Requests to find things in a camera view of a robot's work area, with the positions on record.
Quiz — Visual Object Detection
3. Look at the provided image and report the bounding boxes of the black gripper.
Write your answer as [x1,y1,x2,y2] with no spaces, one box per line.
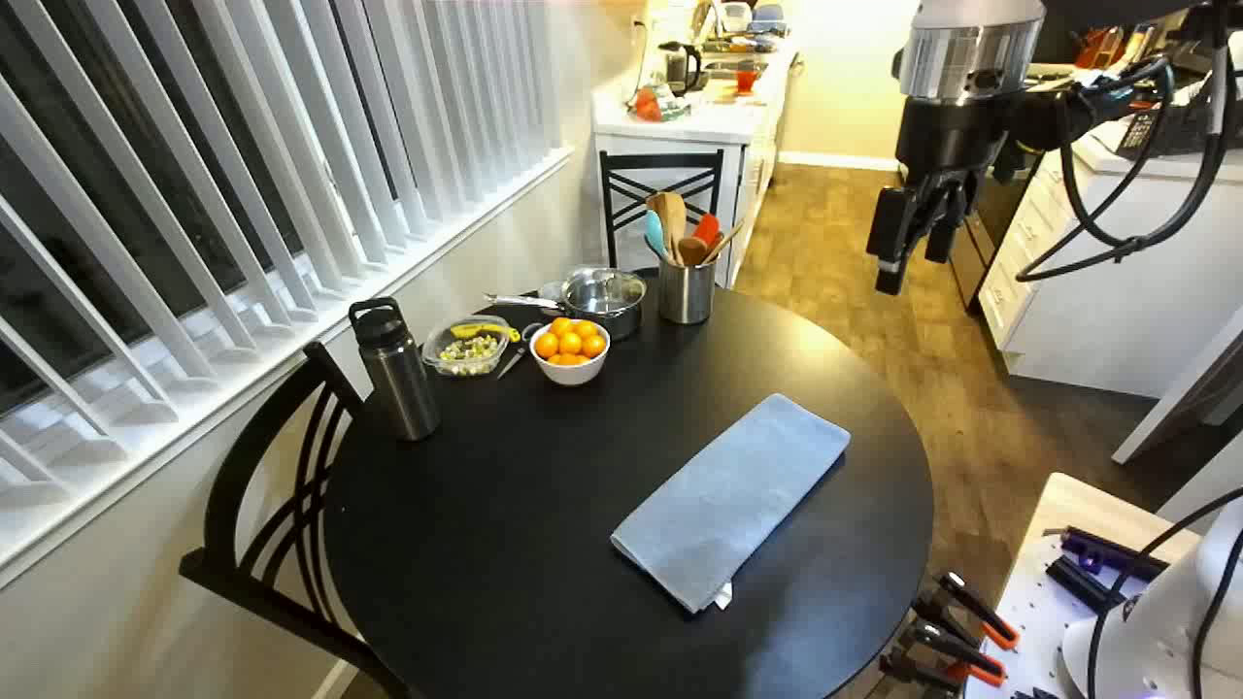
[868,171,976,295]

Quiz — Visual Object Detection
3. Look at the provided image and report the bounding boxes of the grey-blue towel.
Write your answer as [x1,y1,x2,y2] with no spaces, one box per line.
[612,393,853,612]

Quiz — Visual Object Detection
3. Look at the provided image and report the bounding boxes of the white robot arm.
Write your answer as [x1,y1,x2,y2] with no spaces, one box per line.
[868,0,1240,295]

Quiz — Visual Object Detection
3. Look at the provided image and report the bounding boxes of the light wooden robot base board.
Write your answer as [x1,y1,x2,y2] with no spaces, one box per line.
[963,472,1167,699]

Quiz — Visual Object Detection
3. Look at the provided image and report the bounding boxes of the white cabinet right side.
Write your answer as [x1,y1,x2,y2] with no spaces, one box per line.
[978,157,1243,395]

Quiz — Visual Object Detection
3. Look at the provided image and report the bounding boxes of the red-orange spatula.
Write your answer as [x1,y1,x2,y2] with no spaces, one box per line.
[691,212,724,254]

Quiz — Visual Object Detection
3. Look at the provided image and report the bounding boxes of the steel utensil holder cup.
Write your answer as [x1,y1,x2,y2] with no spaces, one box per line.
[656,264,714,326]

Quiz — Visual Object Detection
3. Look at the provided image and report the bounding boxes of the wooden spatula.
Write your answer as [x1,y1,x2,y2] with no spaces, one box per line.
[652,192,689,260]

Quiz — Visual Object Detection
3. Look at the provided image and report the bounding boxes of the white kitchen counter cabinet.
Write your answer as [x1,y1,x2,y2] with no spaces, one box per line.
[592,52,796,286]

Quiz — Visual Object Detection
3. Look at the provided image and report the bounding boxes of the teal silicone spatula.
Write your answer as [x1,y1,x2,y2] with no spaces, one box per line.
[641,210,674,264]

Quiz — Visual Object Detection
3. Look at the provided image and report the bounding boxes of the black electric kettle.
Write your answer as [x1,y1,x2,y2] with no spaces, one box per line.
[662,43,709,98]

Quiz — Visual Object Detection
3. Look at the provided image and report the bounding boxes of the black chair far side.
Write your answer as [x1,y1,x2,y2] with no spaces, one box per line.
[600,151,724,269]

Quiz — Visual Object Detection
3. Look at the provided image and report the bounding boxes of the white bowl of oranges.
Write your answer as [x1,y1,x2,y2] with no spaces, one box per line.
[528,320,612,387]

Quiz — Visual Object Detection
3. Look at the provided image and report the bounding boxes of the bowl with banana and food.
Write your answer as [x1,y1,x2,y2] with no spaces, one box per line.
[425,316,520,378]

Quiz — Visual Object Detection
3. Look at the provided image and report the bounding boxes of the black chair by window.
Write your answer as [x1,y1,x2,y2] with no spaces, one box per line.
[178,342,410,699]

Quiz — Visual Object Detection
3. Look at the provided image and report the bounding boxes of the white vertical window blinds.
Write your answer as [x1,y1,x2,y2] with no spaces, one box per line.
[0,0,555,507]

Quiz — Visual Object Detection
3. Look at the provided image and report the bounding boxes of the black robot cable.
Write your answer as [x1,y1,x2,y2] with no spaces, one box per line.
[1014,23,1234,286]

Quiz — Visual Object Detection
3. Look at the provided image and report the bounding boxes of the orange-handled black clamp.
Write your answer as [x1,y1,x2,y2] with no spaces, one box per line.
[915,620,1007,686]
[937,566,1018,648]

